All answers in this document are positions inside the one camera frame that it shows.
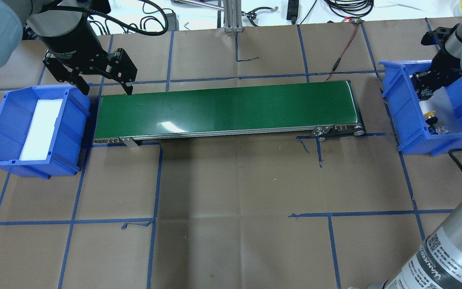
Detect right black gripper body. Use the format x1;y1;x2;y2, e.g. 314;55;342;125
415;51;462;90

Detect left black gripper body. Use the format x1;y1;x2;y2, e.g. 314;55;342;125
38;12;111;77

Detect yellow push button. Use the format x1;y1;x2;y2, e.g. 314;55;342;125
423;110;450;135

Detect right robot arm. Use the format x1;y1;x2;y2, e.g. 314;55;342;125
369;22;462;289

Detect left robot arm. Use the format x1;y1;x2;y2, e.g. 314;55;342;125
0;0;137;95

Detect right white foam pad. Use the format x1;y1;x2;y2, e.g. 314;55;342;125
419;93;447;125

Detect white foam pad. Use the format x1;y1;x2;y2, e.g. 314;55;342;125
19;99;63;161
419;93;447;125

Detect right blue bin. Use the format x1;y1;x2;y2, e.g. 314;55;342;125
380;60;462;156

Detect blue bin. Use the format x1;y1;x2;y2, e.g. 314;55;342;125
0;85;91;179
380;60;462;156

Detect left blue bin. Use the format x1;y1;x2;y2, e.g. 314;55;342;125
0;85;91;179

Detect black power adapter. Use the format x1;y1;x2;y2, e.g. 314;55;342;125
166;12;179;31

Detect left white foam pad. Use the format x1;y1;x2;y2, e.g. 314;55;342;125
19;99;63;161

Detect green conveyor belt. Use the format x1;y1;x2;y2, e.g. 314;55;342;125
93;80;366;146

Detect left braided black cable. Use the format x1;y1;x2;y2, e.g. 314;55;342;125
43;0;169;37

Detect braided black cable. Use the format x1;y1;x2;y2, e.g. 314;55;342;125
448;149;462;191
43;0;169;37

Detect right braided black cable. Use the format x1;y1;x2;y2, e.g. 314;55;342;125
448;149;462;191

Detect red black conveyor wires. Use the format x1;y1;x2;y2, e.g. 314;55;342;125
324;18;363;82

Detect coiled black cable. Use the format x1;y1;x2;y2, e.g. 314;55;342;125
324;0;375;18

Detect aluminium frame post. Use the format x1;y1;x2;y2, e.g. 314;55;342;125
223;0;243;33

